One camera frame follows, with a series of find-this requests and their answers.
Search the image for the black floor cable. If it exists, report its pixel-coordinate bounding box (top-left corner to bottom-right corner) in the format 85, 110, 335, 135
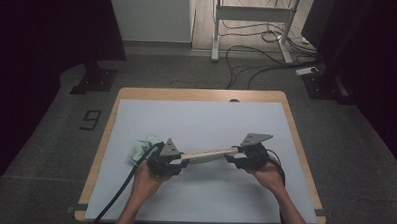
246, 57, 322, 93
224, 44, 290, 93

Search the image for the light green cloth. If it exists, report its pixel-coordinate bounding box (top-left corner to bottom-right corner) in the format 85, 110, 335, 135
128, 133, 164, 166

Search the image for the light blue table mat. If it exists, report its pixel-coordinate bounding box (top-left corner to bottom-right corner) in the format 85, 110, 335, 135
85, 95, 322, 224

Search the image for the black stand base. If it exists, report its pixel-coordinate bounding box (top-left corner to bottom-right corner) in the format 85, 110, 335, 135
301, 71, 356, 105
69, 59, 119, 97

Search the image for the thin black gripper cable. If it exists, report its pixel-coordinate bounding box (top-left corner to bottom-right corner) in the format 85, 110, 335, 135
264, 148, 292, 224

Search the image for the tangle of black cables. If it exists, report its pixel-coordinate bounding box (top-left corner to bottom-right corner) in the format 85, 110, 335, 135
218, 19, 319, 59

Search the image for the dark curtain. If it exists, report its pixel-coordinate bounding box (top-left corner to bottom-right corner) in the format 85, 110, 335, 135
297, 0, 397, 173
0, 0, 128, 210

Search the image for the thick black gripper cable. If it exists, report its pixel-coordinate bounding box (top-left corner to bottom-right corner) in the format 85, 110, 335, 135
92, 139, 165, 224

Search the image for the white power strip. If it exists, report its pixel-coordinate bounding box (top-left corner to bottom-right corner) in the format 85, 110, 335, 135
295, 65, 320, 78

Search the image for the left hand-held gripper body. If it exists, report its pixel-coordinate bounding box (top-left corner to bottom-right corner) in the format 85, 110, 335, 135
146, 136, 184, 179

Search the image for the white partition panel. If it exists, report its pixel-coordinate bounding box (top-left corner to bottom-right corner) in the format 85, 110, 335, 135
105, 0, 195, 45

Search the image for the person's left hand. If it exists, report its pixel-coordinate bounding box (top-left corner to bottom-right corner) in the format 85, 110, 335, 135
130, 159, 170, 206

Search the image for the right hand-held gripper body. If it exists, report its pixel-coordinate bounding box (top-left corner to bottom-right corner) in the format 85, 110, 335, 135
234, 131, 275, 172

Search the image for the caterpillar picture book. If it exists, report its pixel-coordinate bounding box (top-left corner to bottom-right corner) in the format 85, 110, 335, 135
180, 144, 240, 168

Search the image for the white desk frame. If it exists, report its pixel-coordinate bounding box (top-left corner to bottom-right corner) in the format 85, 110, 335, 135
210, 0, 303, 66

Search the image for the person's right hand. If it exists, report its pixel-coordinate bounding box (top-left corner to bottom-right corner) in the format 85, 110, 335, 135
246, 158, 288, 197

